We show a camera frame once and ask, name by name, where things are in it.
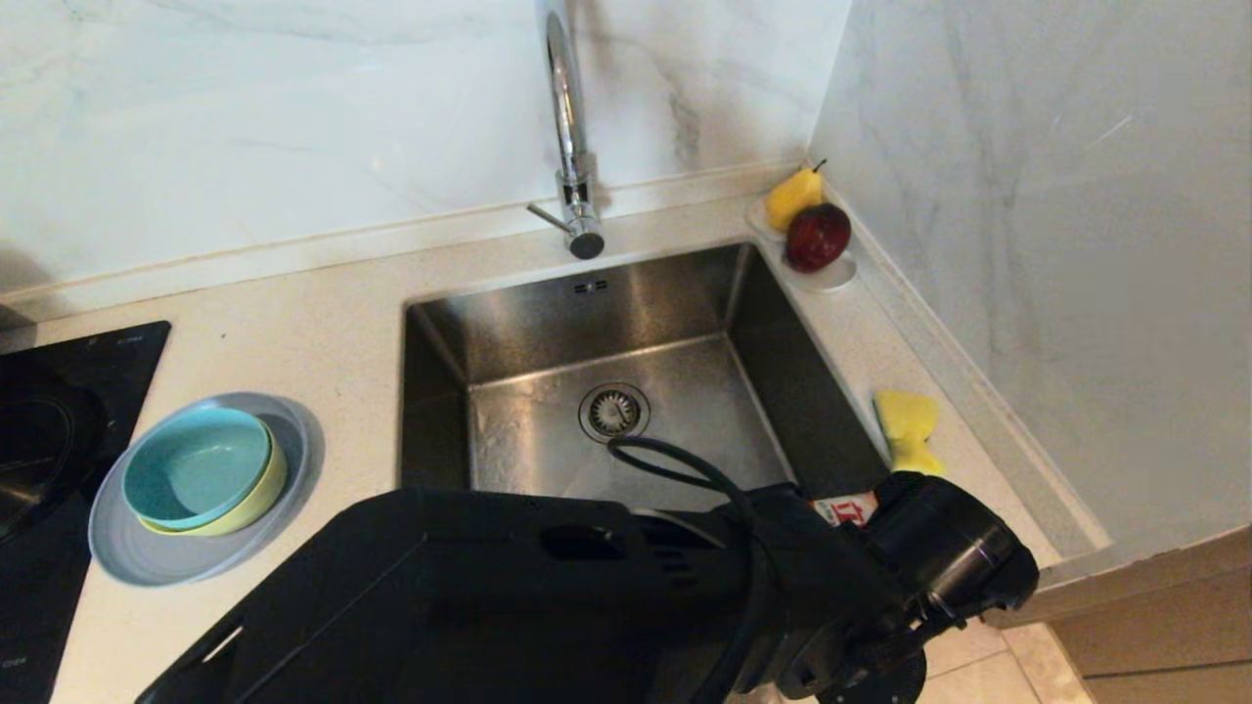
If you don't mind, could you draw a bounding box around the orange dish soap bottle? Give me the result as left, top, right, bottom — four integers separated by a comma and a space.
810, 492, 881, 529

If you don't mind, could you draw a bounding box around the yellow sponge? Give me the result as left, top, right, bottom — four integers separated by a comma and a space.
872, 390, 947, 477

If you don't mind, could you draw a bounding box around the metal sink drain strainer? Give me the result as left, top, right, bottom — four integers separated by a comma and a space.
578, 382, 652, 447

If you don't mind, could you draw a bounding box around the stainless steel sink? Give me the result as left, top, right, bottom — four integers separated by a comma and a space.
396, 242, 893, 514

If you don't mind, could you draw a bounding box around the chrome faucet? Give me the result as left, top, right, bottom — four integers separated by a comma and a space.
526, 0, 607, 260

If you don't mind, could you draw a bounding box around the light wooden cabinet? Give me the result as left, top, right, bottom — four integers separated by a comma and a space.
983, 523, 1252, 704

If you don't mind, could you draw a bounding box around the small white fruit dish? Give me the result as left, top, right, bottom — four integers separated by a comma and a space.
747, 198, 858, 293

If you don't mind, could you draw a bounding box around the dark red apple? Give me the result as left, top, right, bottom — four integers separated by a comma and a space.
784, 204, 852, 275

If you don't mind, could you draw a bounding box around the yellow pear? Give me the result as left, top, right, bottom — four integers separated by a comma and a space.
764, 161, 827, 234

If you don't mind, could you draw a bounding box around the yellow-green bowl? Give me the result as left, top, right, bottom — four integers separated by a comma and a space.
139, 430, 289, 536

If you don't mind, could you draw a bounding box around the teal bowl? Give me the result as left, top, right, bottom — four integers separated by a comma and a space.
122, 407, 273, 530

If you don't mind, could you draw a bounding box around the gray plate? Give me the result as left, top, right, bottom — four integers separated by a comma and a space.
88, 391, 314, 586

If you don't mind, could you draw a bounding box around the black induction cooktop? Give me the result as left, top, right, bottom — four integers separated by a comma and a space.
0, 321, 172, 704

